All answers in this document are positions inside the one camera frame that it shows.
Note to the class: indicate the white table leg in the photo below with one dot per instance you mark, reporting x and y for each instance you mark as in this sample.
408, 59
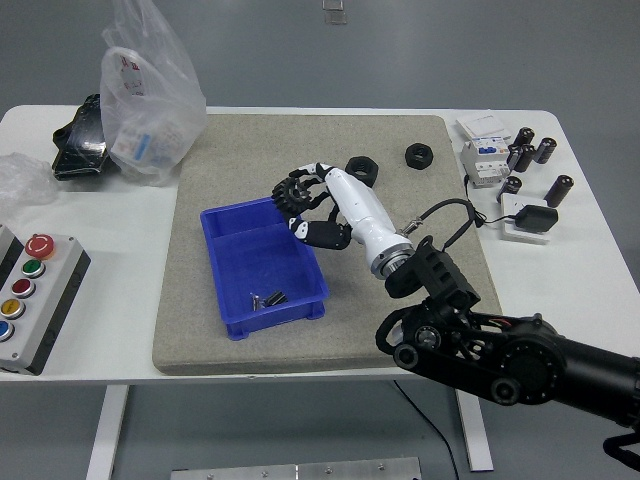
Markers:
474, 430
107, 430

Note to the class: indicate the clear square floor marker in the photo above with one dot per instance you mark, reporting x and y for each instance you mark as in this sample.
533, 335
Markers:
333, 4

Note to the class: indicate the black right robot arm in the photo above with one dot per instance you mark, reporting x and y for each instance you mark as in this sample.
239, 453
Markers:
525, 360

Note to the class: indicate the crumpled clear plastic bag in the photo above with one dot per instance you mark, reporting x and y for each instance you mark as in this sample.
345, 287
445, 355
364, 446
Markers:
20, 177

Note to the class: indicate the black cylindrical capacitor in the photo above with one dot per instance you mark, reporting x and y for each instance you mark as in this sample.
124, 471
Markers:
527, 159
525, 137
559, 191
510, 187
513, 156
546, 150

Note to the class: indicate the white wall socket panel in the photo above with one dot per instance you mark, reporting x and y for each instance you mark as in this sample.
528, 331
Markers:
512, 202

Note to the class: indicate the small black gear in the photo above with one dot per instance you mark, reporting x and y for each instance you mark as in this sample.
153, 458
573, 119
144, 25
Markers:
275, 298

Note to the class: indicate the grey push-button control box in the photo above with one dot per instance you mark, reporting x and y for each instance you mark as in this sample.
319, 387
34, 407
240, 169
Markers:
55, 300

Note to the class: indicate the grey box with black side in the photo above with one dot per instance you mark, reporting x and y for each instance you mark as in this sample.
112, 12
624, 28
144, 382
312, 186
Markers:
6, 245

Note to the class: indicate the small black hex nut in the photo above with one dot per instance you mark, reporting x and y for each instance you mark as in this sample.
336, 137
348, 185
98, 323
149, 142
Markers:
419, 161

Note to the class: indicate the large black gear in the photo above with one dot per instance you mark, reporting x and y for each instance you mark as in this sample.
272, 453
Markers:
289, 197

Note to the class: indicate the grey-brown mat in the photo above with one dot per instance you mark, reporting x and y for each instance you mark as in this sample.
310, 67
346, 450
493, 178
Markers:
300, 145

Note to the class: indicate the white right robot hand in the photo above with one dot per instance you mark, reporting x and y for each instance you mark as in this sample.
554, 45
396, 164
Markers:
360, 205

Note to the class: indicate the large black hex nut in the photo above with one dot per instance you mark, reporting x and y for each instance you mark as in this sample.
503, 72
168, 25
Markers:
366, 163

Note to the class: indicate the white circuit breaker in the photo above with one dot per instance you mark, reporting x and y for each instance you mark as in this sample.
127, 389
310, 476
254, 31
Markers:
482, 165

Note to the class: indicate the clear plastic bag with items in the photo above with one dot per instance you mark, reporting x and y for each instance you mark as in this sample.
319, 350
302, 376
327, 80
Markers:
150, 100

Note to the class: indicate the blue plastic box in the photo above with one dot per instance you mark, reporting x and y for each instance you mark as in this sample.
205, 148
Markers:
260, 270

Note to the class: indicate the silver metal plate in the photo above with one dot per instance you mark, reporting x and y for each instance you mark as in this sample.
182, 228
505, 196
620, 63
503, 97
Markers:
295, 471

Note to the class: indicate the black part wrapped in plastic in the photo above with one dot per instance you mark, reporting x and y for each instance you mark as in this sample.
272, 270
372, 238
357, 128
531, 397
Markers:
80, 145

